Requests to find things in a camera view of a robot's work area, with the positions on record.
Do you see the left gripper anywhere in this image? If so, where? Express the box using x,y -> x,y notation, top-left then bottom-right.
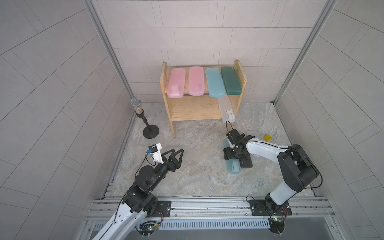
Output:
147,149 -> 183,192

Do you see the small teal pencil case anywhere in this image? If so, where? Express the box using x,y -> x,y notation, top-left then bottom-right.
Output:
223,138 -> 241,175

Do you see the black pencil case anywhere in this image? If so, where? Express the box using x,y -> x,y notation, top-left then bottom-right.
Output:
237,144 -> 253,169

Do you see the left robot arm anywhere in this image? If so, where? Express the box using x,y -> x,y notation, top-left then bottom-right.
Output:
93,149 -> 184,240

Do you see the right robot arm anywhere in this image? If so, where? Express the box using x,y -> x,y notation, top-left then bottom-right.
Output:
224,129 -> 321,215

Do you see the wooden two-tier shelf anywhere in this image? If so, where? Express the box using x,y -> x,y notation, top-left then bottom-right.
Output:
160,60 -> 248,139

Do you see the dark green pencil case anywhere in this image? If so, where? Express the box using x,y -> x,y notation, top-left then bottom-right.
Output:
221,67 -> 243,96

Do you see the large light blue pencil case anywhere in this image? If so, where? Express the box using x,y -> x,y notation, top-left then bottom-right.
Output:
206,68 -> 226,98

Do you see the left pink pencil case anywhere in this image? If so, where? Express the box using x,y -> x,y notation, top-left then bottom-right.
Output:
167,68 -> 186,99

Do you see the pink pencil case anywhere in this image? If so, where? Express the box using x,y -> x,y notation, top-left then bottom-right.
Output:
167,68 -> 186,99
188,67 -> 205,96

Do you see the right pink pencil case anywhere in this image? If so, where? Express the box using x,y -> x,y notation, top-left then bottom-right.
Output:
188,67 -> 205,96

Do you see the microphone on black stand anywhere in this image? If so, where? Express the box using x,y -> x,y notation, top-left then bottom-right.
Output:
131,98 -> 160,139

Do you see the yellow block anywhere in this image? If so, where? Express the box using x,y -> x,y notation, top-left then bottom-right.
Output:
264,135 -> 272,142

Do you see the left circuit board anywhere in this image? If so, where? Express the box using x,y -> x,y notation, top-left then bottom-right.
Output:
135,221 -> 160,238

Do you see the circuit board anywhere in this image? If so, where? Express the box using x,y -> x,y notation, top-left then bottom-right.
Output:
268,217 -> 285,235
135,221 -> 160,238

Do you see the right circuit board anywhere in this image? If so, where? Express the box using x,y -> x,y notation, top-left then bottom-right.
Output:
268,217 -> 285,235

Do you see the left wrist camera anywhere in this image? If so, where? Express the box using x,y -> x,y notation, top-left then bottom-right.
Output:
147,143 -> 164,164

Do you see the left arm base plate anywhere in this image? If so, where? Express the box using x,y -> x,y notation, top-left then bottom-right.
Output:
146,201 -> 172,218

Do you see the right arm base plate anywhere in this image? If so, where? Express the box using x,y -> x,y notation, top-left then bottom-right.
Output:
247,199 -> 293,218

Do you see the aluminium rail frame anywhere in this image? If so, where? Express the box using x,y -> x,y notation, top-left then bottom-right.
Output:
75,193 -> 346,240

